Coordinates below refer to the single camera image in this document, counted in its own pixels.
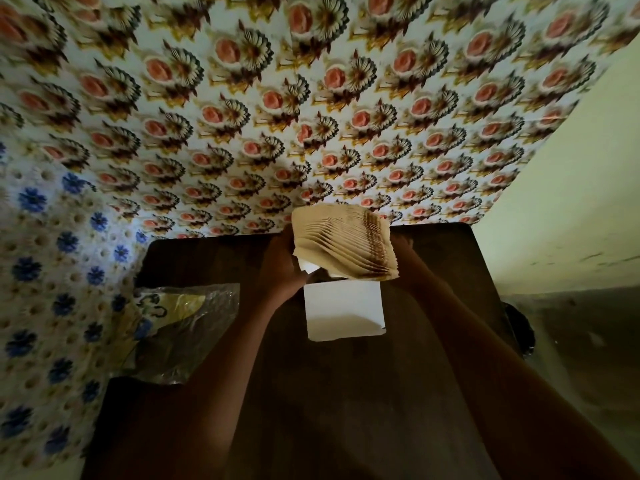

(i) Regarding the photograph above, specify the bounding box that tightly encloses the white paper sheet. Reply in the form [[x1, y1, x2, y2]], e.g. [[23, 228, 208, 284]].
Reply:
[[303, 280, 387, 342]]

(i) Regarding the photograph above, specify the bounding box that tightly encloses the clear plastic bag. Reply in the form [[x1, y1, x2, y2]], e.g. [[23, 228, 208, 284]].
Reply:
[[112, 283, 241, 386]]

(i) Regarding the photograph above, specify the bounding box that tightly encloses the stack of beige paper sheets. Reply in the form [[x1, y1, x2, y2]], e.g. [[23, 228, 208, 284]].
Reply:
[[291, 204, 400, 282]]

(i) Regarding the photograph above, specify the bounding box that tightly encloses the person's right forearm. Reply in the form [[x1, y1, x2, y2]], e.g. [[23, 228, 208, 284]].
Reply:
[[400, 267, 640, 480]]

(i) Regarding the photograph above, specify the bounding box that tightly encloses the black round object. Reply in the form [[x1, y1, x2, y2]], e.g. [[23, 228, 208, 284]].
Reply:
[[502, 302, 536, 358]]

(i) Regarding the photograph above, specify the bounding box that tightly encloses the person's left hand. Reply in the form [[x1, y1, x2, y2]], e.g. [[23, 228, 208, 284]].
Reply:
[[258, 224, 315, 312]]

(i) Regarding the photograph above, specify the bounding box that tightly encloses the person's left forearm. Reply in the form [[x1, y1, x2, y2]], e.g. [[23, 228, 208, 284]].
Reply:
[[83, 289, 281, 480]]

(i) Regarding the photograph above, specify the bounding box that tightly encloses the dark wooden table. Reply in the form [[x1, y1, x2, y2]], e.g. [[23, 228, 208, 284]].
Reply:
[[80, 223, 523, 480]]

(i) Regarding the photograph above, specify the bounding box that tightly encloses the person's right hand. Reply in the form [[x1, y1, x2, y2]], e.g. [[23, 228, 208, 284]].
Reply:
[[389, 231, 432, 290]]

